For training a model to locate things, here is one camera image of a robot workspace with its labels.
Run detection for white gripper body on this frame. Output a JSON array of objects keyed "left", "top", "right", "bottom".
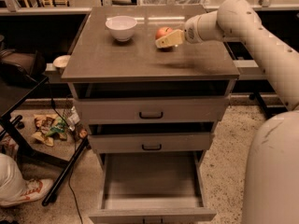
[{"left": 184, "top": 11, "right": 224, "bottom": 44}]

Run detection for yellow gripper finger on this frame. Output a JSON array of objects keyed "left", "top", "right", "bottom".
[{"left": 158, "top": 29, "right": 184, "bottom": 49}]

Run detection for red apple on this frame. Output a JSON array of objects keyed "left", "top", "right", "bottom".
[{"left": 155, "top": 27, "right": 173, "bottom": 48}]

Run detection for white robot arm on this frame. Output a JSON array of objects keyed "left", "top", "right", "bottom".
[{"left": 155, "top": 0, "right": 299, "bottom": 224}]

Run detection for grey drawer cabinet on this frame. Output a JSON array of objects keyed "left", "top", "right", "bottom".
[{"left": 61, "top": 5, "right": 241, "bottom": 224}]

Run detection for top grey drawer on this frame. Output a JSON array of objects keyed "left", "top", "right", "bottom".
[{"left": 74, "top": 97, "right": 228, "bottom": 124}]

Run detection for grey drawer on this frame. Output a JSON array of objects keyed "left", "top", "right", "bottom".
[
  {"left": 89, "top": 133, "right": 214, "bottom": 153},
  {"left": 74, "top": 97, "right": 228, "bottom": 124},
  {"left": 90, "top": 151, "right": 216, "bottom": 224}
]

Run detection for middle grey drawer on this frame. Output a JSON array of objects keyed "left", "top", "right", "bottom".
[{"left": 89, "top": 133, "right": 214, "bottom": 153}]

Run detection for bottom grey drawer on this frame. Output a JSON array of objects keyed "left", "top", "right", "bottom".
[{"left": 90, "top": 151, "right": 216, "bottom": 224}]

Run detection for white ceramic bowl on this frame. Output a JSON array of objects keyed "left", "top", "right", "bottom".
[{"left": 106, "top": 16, "right": 137, "bottom": 42}]

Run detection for black stand leg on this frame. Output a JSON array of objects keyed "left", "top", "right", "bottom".
[{"left": 249, "top": 92, "right": 287, "bottom": 119}]

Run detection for snack bags on floor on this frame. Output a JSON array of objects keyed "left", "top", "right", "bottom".
[{"left": 31, "top": 106, "right": 89, "bottom": 147}]

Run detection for black side table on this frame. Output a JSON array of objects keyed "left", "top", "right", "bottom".
[{"left": 0, "top": 73, "right": 90, "bottom": 207}]

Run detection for white orange sneaker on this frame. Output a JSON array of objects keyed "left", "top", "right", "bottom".
[{"left": 0, "top": 179, "right": 53, "bottom": 207}]

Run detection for white trouser leg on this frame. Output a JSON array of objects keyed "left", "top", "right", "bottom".
[{"left": 0, "top": 154, "right": 26, "bottom": 201}]

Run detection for black cable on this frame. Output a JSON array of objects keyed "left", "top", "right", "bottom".
[{"left": 46, "top": 77, "right": 84, "bottom": 224}]

